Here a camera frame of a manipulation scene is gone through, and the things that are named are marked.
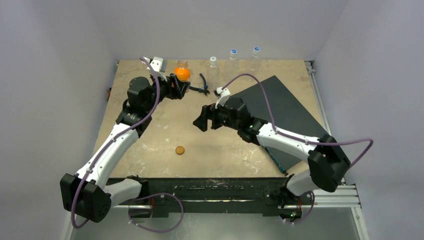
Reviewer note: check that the dark network switch box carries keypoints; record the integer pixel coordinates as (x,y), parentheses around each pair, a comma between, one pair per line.
(293,104)

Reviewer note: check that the blue white bottle cap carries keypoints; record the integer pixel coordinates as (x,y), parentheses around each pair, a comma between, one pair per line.
(233,51)

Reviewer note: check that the orange juice bottle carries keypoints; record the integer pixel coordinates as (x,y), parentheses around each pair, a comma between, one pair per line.
(182,71)

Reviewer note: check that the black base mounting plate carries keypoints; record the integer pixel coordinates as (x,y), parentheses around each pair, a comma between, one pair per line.
(222,195)

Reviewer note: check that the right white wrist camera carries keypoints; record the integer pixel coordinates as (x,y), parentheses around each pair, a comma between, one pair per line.
(222,94)

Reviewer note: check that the orange bottle cap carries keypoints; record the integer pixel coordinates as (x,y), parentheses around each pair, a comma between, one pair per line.
(179,150)

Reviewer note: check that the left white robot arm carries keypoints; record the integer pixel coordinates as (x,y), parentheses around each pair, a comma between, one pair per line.
(86,193)

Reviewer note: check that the clear plastic bottle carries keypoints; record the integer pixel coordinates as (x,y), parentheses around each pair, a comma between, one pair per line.
(231,67)

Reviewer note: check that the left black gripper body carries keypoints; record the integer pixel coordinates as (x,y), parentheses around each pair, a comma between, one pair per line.
(172,92)

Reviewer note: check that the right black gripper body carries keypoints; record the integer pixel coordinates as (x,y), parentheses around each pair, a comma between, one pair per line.
(214,116)

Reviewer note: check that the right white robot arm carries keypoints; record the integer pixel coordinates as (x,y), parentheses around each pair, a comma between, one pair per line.
(327,162)

